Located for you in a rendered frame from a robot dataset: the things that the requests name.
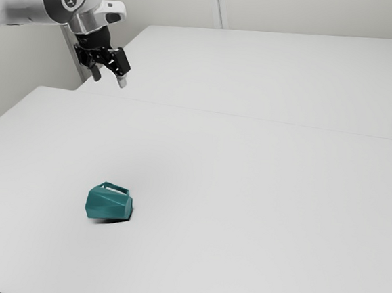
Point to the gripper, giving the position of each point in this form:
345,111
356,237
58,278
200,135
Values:
94,45

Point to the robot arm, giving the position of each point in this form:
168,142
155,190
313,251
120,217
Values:
27,1

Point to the teal faceted mug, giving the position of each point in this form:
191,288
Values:
109,205

